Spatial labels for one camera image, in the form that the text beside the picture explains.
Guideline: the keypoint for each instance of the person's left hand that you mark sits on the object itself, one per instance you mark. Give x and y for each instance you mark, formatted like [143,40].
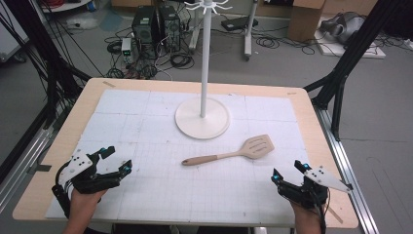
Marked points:
[85,201]

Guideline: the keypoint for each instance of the white stand leg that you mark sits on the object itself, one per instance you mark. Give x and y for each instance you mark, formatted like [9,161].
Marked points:
[249,29]
[195,35]

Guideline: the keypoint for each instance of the grey bag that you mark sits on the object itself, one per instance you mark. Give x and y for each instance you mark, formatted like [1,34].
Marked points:
[347,27]

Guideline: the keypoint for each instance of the white hook rack stand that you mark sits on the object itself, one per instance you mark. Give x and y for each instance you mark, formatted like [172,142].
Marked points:
[203,120]

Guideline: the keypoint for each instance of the white board on floor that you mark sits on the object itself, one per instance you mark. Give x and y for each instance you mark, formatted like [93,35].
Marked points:
[357,52]

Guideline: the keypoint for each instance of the aluminium rail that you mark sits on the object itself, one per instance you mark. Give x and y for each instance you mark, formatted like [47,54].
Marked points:
[347,175]
[22,162]

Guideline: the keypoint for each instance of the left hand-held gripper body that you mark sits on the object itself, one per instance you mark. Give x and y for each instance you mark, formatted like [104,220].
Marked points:
[79,164]

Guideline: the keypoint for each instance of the black computer tower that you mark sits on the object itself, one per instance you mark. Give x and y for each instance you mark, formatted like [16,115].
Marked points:
[169,27]
[143,26]

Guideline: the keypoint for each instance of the black metal frame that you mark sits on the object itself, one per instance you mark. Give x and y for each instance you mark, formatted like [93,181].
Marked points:
[350,55]
[52,74]

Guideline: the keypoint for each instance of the beige slotted spatula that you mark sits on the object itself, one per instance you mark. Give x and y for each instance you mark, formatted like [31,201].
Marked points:
[256,148]

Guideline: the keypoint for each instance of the white grid mat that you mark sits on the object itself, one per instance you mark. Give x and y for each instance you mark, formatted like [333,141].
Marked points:
[162,195]

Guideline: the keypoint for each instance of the tall cardboard box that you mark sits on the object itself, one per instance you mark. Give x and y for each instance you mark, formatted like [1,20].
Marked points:
[303,22]

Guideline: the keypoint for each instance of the white round table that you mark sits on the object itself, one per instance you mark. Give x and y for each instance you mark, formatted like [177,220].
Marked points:
[65,5]

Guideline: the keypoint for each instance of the black flat device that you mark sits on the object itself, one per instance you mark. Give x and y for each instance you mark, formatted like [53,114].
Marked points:
[238,23]

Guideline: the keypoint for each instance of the person's right hand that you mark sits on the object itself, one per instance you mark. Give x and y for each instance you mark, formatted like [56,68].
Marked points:
[305,214]

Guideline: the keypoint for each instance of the long beige tape strip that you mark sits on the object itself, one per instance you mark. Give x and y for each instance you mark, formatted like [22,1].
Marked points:
[334,214]

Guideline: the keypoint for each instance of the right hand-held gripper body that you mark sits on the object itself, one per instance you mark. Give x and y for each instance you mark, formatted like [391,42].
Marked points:
[324,178]

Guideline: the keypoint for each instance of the black tape piece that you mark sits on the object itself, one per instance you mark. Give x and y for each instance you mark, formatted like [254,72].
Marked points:
[44,168]

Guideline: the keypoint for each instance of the white power supply unit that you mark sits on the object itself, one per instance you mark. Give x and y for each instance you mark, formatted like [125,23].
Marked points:
[126,48]

